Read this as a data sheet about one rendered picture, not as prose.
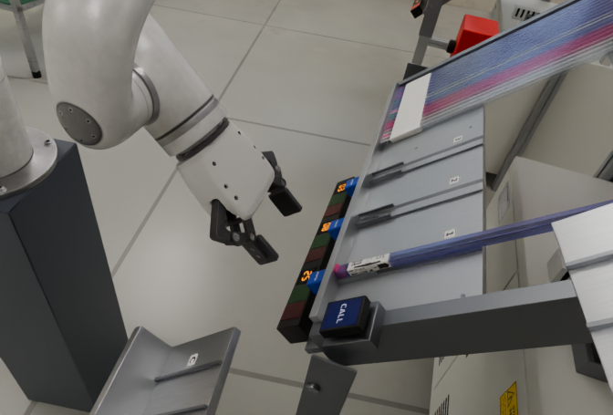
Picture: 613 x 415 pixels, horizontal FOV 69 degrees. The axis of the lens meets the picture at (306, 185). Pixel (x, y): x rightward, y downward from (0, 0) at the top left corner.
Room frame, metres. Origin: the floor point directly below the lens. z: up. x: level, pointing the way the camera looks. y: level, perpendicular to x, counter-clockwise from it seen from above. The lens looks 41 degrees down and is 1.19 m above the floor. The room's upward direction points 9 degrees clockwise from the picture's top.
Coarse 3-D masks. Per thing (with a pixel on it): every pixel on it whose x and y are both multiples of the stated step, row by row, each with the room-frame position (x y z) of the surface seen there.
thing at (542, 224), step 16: (576, 208) 0.34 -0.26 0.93; (592, 208) 0.33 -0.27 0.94; (512, 224) 0.35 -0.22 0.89; (528, 224) 0.34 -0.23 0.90; (544, 224) 0.33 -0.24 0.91; (448, 240) 0.36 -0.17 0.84; (464, 240) 0.35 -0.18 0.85; (480, 240) 0.34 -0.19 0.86; (496, 240) 0.34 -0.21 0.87; (400, 256) 0.36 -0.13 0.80; (416, 256) 0.35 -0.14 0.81; (432, 256) 0.35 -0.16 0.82
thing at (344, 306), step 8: (336, 304) 0.29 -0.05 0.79; (344, 304) 0.28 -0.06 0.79; (352, 304) 0.28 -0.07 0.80; (360, 304) 0.27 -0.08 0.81; (328, 312) 0.28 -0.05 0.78; (336, 312) 0.27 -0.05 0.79; (344, 312) 0.27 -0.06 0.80; (352, 312) 0.27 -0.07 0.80; (328, 320) 0.27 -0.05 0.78; (336, 320) 0.26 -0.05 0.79; (344, 320) 0.26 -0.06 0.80; (352, 320) 0.26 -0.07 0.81
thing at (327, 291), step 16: (384, 112) 0.80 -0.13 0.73; (384, 128) 0.75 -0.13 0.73; (368, 160) 0.63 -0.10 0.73; (368, 176) 0.59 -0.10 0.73; (368, 192) 0.56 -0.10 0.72; (352, 208) 0.50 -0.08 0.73; (352, 224) 0.47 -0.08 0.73; (352, 240) 0.44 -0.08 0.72; (336, 256) 0.40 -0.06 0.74; (320, 288) 0.34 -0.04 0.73; (336, 288) 0.35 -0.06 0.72; (320, 304) 0.32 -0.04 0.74; (320, 320) 0.30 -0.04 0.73
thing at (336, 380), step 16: (416, 64) 1.00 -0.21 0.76; (560, 256) 0.54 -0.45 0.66; (560, 272) 0.51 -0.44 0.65; (576, 352) 0.38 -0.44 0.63; (592, 352) 0.37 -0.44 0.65; (320, 368) 0.23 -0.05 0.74; (336, 368) 0.23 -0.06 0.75; (352, 368) 0.23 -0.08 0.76; (576, 368) 0.36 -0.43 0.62; (592, 368) 0.35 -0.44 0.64; (304, 384) 0.24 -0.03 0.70; (320, 384) 0.23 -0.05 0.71; (336, 384) 0.23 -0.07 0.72; (304, 400) 0.23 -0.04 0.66; (320, 400) 0.23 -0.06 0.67; (336, 400) 0.23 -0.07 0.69
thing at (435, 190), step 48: (432, 144) 0.62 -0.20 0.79; (480, 144) 0.55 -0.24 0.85; (384, 192) 0.54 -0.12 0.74; (432, 192) 0.48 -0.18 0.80; (480, 192) 0.44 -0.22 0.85; (384, 240) 0.42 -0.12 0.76; (432, 240) 0.39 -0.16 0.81; (384, 288) 0.33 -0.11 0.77; (432, 288) 0.31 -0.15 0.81; (480, 288) 0.29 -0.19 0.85
